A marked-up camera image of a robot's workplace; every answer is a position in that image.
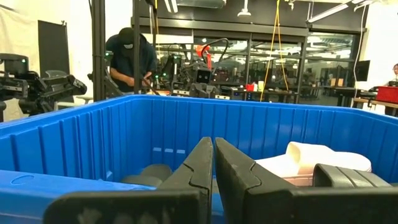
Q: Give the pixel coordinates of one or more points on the person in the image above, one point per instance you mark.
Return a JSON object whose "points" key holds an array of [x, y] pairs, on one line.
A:
{"points": [[395, 71], [124, 62]]}

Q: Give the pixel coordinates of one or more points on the grey camera stand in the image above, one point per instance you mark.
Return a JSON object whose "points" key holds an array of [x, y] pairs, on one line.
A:
{"points": [[203, 90]]}

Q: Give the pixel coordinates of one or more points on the pink slide sandal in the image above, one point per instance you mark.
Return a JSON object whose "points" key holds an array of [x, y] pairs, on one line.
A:
{"points": [[311, 155], [298, 181]]}

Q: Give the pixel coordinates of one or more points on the red robot part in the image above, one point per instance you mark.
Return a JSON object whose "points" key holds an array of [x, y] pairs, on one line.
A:
{"points": [[203, 51]]}

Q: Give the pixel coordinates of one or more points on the blue plastic bin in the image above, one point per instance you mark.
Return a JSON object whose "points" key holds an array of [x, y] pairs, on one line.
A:
{"points": [[248, 124]]}

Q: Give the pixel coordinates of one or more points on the black slide sandal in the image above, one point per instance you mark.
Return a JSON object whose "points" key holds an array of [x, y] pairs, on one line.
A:
{"points": [[149, 174], [351, 175]]}

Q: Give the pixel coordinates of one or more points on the black stereo camera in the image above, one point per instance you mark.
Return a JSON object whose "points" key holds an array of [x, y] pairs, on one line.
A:
{"points": [[203, 76]]}

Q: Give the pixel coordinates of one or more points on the black wall panel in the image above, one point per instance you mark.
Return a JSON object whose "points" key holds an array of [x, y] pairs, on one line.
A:
{"points": [[53, 46]]}

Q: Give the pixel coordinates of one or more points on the black aluminium extrusion frame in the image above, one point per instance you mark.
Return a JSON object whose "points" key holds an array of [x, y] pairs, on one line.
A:
{"points": [[98, 46]]}

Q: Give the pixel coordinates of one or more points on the white ceiling light bar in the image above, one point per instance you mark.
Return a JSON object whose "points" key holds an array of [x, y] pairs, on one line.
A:
{"points": [[329, 12]]}

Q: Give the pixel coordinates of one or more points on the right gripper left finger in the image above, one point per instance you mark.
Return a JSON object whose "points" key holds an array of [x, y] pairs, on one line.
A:
{"points": [[196, 174]]}

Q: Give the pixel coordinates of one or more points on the black background monitor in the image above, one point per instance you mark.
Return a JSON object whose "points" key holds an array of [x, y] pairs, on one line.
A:
{"points": [[362, 70]]}

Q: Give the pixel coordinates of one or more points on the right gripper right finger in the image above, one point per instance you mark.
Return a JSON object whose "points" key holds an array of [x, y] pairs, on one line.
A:
{"points": [[236, 186]]}

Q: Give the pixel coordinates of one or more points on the wooden background table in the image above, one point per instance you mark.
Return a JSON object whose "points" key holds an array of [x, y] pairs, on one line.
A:
{"points": [[373, 102]]}

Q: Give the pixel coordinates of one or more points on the red plastic crate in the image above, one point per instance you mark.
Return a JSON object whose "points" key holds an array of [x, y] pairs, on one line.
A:
{"points": [[387, 94]]}

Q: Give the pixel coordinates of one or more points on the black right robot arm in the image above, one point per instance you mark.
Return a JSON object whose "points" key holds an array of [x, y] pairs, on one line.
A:
{"points": [[46, 87]]}

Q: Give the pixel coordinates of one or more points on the black background robot arm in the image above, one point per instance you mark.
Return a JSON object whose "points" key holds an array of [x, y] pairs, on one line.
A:
{"points": [[174, 71]]}

